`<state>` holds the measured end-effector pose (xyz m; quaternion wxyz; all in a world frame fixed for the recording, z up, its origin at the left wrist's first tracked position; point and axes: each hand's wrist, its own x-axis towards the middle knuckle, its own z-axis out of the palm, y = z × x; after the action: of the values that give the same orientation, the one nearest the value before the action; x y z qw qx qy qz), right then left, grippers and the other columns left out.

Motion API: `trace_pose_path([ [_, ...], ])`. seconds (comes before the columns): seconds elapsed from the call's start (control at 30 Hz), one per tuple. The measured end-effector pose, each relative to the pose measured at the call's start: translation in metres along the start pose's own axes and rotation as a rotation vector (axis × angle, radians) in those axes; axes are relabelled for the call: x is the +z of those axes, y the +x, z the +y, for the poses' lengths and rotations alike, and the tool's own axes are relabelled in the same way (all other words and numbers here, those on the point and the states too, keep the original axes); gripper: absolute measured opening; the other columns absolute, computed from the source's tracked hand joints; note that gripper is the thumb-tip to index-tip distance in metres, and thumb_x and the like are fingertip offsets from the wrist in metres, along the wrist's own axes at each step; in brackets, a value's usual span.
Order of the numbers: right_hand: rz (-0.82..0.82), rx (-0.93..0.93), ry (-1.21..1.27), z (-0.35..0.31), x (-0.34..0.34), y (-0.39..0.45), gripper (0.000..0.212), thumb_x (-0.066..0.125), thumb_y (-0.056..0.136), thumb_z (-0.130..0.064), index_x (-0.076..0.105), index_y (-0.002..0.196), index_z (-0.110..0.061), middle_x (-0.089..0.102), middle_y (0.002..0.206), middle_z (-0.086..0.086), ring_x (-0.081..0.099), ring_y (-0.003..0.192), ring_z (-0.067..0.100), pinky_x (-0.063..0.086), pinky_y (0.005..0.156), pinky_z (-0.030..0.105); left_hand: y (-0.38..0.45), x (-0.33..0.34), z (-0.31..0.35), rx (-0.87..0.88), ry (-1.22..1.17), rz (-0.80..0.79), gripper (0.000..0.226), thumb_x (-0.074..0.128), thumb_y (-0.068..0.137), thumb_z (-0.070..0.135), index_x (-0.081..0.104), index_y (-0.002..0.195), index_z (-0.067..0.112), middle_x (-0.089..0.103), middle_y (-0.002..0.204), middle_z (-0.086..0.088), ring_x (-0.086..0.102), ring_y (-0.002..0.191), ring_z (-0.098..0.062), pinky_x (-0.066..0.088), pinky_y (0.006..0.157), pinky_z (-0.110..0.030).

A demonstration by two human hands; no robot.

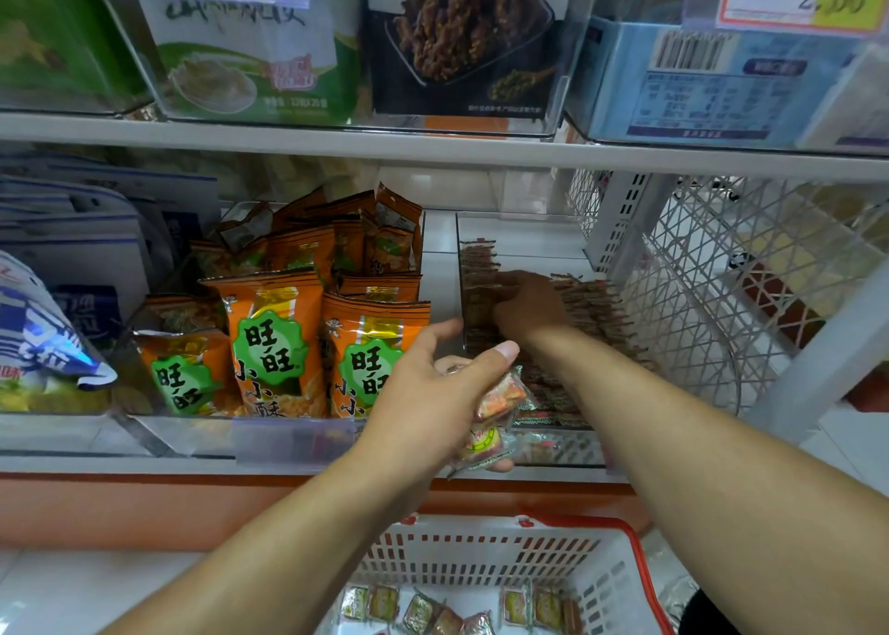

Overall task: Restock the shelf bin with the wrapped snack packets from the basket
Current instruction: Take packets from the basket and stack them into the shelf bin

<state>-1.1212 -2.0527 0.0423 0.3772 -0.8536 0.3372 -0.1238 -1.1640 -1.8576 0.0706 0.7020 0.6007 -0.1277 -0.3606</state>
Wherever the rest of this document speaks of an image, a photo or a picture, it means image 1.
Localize dark green product bag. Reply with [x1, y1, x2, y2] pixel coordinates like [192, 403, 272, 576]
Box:
[0, 0, 155, 115]

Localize green white product box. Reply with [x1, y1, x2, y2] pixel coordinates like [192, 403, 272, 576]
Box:
[104, 0, 369, 126]

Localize group of orange snack bags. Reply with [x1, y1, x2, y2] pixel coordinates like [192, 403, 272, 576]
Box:
[131, 183, 435, 421]

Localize bundle of snack packets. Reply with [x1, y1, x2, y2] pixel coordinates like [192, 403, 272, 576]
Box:
[442, 364, 536, 474]

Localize white metal shelf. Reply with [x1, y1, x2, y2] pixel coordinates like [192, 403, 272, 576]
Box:
[0, 0, 889, 488]

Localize pile of small snack packets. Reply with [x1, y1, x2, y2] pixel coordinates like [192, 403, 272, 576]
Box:
[340, 581, 585, 635]

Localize person's black shorts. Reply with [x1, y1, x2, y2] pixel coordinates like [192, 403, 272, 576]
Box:
[678, 589, 738, 635]

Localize clear plastic shelf front guard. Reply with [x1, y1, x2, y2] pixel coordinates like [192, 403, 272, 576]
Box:
[0, 408, 369, 465]

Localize person's right shoe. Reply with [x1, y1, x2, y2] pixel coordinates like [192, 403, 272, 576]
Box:
[656, 572, 699, 632]

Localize row of small snack packets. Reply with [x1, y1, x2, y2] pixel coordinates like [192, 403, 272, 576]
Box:
[458, 239, 655, 465]

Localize black product box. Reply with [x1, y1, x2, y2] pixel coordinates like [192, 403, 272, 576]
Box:
[364, 0, 578, 136]

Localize blue product box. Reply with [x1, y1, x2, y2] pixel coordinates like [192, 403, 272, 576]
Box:
[570, 0, 856, 150]

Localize white basket with red rim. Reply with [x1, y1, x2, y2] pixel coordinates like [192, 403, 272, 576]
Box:
[312, 512, 678, 635]

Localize person's left forearm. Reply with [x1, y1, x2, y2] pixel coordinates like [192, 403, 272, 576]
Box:
[104, 453, 411, 635]

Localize orange shelf base panel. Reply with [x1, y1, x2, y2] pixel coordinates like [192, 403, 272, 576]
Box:
[0, 472, 652, 553]

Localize person's left hand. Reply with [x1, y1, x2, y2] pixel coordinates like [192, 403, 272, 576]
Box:
[347, 319, 522, 497]

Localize blue white snack bag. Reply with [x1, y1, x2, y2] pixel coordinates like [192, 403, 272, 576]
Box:
[0, 250, 119, 390]

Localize white perforated side panel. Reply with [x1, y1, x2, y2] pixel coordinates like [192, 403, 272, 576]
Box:
[567, 169, 889, 414]

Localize person's right forearm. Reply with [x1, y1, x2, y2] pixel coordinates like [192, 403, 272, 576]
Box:
[545, 325, 889, 635]

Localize person's right hand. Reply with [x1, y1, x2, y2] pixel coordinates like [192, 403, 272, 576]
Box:
[493, 269, 585, 349]

